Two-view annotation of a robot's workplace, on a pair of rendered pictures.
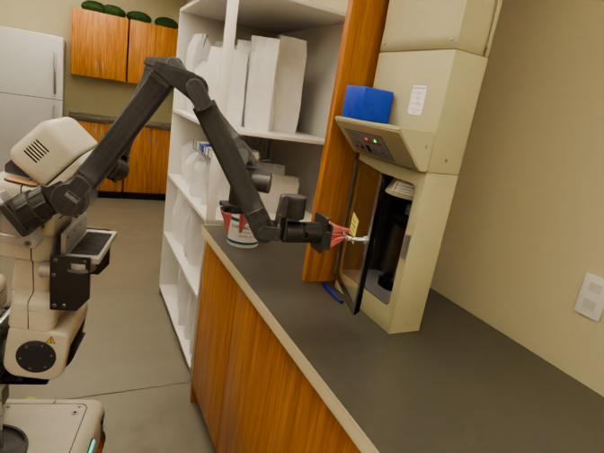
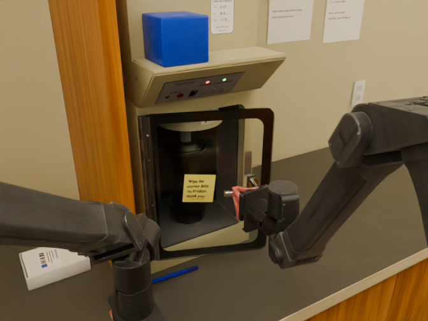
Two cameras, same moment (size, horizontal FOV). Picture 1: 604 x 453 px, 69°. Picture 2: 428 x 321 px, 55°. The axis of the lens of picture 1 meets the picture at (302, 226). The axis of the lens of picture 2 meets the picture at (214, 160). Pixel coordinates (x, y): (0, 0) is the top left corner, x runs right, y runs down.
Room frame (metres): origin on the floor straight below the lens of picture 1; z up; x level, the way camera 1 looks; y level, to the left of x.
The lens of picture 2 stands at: (1.29, 0.72, 1.68)
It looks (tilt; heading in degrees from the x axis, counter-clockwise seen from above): 25 degrees down; 268
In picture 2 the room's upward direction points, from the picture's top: straight up
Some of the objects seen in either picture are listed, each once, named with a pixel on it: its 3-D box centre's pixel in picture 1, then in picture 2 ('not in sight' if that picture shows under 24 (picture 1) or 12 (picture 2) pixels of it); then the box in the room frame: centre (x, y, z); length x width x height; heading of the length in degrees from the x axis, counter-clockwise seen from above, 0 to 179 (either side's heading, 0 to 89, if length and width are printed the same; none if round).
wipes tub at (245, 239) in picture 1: (244, 226); not in sight; (1.73, 0.23, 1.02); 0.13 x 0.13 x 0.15
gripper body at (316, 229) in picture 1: (311, 232); (262, 214); (1.16, -0.03, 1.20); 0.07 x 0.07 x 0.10; 27
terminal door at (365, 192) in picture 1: (356, 232); (209, 188); (1.27, -0.16, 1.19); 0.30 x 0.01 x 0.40; 8
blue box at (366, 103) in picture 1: (367, 104); (175, 37); (1.34, -0.13, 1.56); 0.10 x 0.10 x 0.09; 28
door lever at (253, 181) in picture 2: (352, 235); (242, 188); (1.19, -0.14, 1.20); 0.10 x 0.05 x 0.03; 8
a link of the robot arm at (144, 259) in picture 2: not in sight; (132, 265); (1.40, 0.21, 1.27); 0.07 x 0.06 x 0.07; 85
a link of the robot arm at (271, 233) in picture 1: (280, 216); (286, 220); (1.13, 0.06, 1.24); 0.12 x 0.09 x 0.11; 103
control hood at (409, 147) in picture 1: (377, 141); (211, 79); (1.26, -0.17, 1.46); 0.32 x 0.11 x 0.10; 28
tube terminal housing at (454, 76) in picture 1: (416, 191); (178, 114); (1.35, -0.33, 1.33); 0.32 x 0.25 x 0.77; 28
